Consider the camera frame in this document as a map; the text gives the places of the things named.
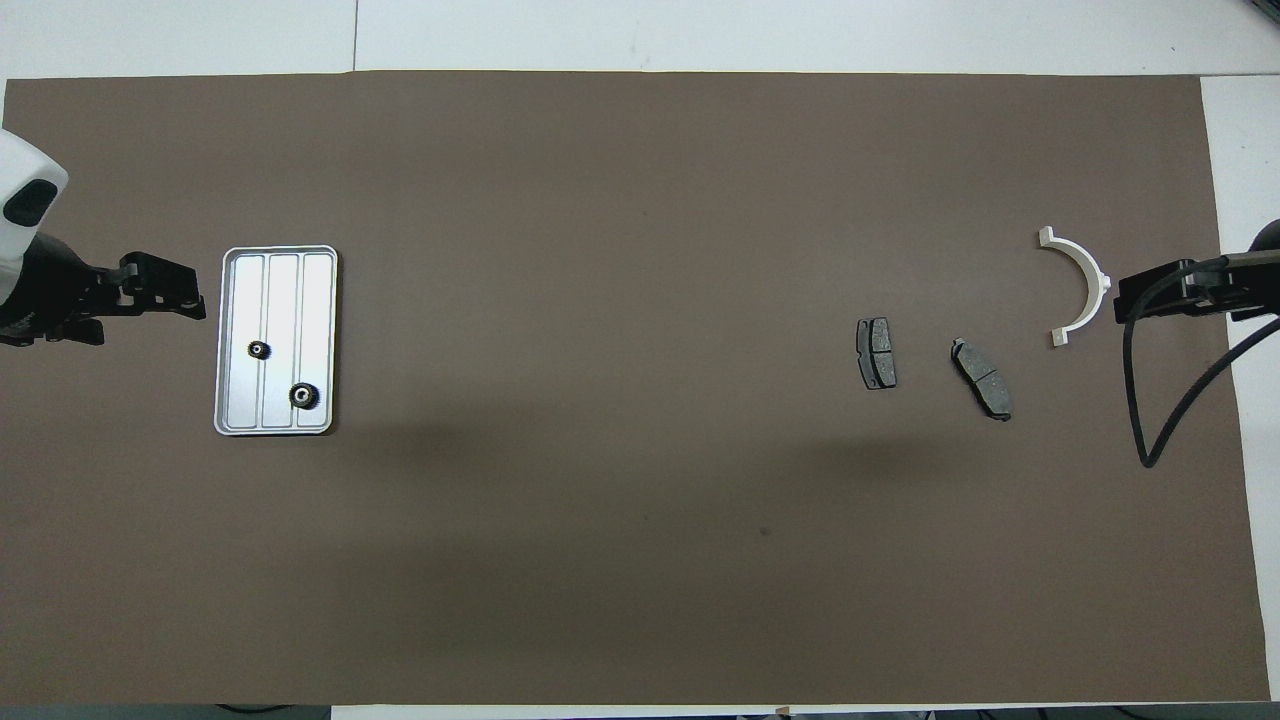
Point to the brown table mat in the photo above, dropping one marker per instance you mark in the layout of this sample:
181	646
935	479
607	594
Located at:
640	180

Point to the short rectangular brake pad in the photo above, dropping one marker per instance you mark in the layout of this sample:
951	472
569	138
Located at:
877	355

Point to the long curved brake pad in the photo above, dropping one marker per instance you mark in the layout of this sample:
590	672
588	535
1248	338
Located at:
983	380

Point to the large black bearing gear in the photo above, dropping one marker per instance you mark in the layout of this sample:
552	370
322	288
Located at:
304	396

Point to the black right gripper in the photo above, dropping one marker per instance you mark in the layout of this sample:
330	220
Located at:
1262	298

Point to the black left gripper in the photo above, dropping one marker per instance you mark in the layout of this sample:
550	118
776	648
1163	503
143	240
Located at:
60	295

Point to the silver metal tray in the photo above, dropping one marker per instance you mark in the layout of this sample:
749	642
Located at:
280	300

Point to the small black bearing gear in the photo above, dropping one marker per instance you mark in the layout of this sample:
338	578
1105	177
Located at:
259	349

